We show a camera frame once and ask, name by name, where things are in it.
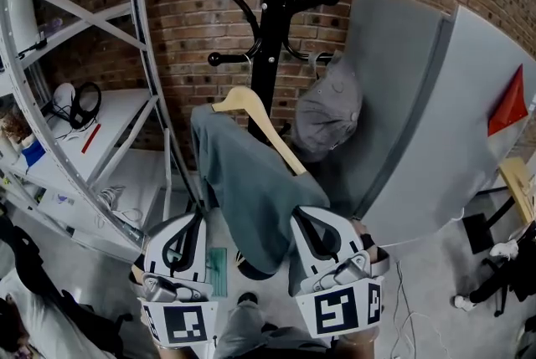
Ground white metal shelf unit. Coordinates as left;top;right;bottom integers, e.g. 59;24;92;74
0;0;202;264

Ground white electric kettle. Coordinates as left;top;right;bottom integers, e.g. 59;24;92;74
6;0;41;53

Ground red flat stick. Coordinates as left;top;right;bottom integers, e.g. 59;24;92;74
80;123;103;155

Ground black headphones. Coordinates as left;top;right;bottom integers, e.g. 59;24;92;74
69;81;103;130

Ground purple printed packet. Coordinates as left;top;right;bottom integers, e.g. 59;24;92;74
52;192;77;208

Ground blue cloth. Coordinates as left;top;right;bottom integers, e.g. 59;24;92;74
21;138;46;170

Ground teal flat mop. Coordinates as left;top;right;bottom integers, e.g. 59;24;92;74
206;247;229;299

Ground white floor cable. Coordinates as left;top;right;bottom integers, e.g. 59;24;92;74
379;206;466;359

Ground person's left forearm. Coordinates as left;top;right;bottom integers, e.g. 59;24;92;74
157;344;210;359

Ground grey baseball cap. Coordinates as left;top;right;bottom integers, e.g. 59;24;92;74
289;50;363;164

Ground dried brown plant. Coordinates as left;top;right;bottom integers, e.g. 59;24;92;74
0;105;34;141

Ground grey refrigerator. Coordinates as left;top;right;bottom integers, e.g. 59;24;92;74
326;0;536;248

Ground black coat rack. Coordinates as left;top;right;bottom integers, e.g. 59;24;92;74
173;0;341;281

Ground grey-green garment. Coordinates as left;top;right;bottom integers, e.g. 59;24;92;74
190;104;332;277

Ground white cable bundle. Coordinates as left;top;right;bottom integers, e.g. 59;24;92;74
94;184;144;224

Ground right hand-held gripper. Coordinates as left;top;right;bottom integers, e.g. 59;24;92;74
290;205;390;338

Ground person's right hand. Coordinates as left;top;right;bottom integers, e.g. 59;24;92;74
353;222;389;262

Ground person's right forearm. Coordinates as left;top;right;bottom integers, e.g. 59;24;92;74
334;326;380;359

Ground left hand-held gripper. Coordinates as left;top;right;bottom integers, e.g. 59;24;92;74
130;213;219;349

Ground red paper decoration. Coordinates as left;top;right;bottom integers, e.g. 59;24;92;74
487;64;529;137

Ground person's leg grey trousers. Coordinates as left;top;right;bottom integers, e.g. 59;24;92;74
213;302;336;359

